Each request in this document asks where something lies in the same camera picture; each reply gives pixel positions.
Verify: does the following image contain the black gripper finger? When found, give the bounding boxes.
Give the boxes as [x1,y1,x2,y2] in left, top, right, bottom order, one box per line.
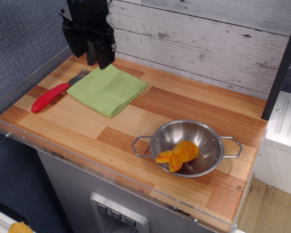
[86,39,115,69]
[62,24,88,57]

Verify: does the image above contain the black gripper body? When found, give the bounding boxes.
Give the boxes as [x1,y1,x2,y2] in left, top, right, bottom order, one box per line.
[59,0,115,45]

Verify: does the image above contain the green towel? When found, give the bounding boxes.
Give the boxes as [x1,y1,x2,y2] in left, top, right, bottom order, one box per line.
[67,65,147,118]

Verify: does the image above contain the orange plush fish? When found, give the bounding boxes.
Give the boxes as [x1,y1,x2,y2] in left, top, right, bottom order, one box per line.
[155,140,199,173]

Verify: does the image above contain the clear acrylic table guard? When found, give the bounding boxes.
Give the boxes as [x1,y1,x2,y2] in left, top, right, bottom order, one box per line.
[0,52,267,232]

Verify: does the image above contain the grey toy fridge cabinet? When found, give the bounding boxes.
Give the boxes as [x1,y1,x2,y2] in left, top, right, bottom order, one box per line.
[38,151,211,233]

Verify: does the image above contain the silver dispenser button panel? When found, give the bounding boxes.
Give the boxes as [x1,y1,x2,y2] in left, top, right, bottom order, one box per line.
[90,192,150,233]

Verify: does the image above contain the white ribbed appliance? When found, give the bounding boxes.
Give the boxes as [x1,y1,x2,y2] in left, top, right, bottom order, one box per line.
[253,91,291,194]

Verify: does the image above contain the red handled fork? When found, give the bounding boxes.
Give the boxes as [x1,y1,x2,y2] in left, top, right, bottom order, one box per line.
[31,68,90,113]

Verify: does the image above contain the steel colander with handles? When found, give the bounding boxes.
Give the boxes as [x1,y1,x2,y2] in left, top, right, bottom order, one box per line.
[131,119,243,178]

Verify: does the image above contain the right black frame post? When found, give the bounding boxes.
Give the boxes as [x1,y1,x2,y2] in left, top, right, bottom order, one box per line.
[261,35,291,120]

